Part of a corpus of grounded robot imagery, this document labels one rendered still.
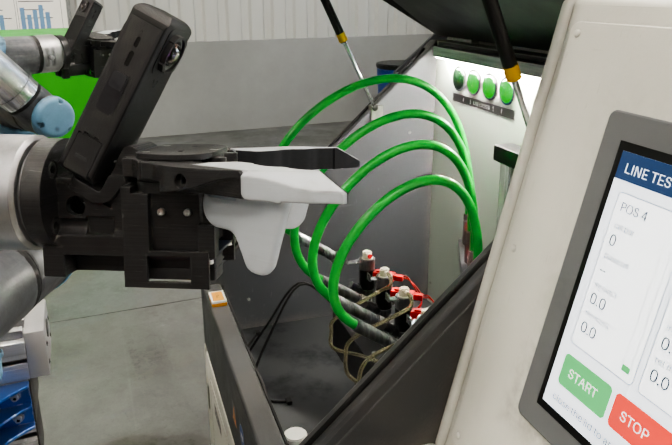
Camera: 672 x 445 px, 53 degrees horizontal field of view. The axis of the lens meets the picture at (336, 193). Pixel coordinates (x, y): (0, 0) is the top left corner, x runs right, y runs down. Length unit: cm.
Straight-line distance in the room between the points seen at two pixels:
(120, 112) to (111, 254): 9
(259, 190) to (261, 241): 3
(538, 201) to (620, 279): 16
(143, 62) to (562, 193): 50
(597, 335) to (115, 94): 50
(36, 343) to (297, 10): 679
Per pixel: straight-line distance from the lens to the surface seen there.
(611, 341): 70
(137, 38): 42
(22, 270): 58
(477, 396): 88
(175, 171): 37
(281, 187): 35
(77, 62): 152
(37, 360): 132
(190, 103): 761
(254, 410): 107
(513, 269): 82
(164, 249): 42
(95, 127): 43
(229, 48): 763
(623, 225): 69
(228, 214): 38
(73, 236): 45
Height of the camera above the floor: 156
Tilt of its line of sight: 17 degrees down
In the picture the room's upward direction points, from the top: straight up
